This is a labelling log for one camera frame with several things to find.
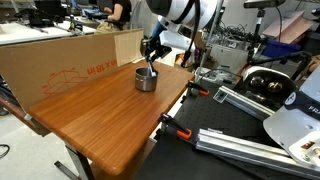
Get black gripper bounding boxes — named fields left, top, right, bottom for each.
left=139, top=36, right=173, bottom=76

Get black cable on floor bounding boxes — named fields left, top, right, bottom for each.
left=0, top=143, right=11, bottom=160

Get person in black shirt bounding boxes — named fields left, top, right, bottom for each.
left=96, top=0, right=133, bottom=34

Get black perforated breadboard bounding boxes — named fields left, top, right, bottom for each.
left=134, top=78, right=320, bottom=180

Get dark blue plastic crate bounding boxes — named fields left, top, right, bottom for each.
left=261, top=38, right=302, bottom=60

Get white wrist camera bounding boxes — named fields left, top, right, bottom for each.
left=159, top=29, right=196, bottom=52

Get black marker with white ends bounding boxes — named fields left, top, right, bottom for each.
left=147, top=65, right=157, bottom=78

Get black articulated camera stand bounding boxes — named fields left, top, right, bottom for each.
left=246, top=8, right=313, bottom=81

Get small steel pot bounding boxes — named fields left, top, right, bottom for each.
left=134, top=67, right=159, bottom=92

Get metal table leg frame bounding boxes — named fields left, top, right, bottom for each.
left=54, top=143, right=96, bottom=180

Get long aluminium rail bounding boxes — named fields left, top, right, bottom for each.
left=194, top=128, right=320, bottom=180

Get short aluminium rail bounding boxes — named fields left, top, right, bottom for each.
left=213, top=85, right=278, bottom=122

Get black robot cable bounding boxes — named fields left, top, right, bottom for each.
left=180, top=0, right=202, bottom=68

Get white VR headset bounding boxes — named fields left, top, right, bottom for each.
left=241, top=65, right=298, bottom=111

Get white storage box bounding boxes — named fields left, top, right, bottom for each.
left=209, top=43, right=250, bottom=73

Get leaning cardboard sheets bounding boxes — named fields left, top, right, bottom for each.
left=263, top=9, right=315, bottom=45

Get white work table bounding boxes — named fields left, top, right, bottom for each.
left=0, top=21, right=98, bottom=46

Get black orange bar clamp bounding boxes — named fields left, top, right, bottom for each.
left=158, top=112, right=193, bottom=141
left=184, top=80, right=211, bottom=98

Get large brown cardboard sheet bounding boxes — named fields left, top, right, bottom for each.
left=0, top=28, right=145, bottom=113

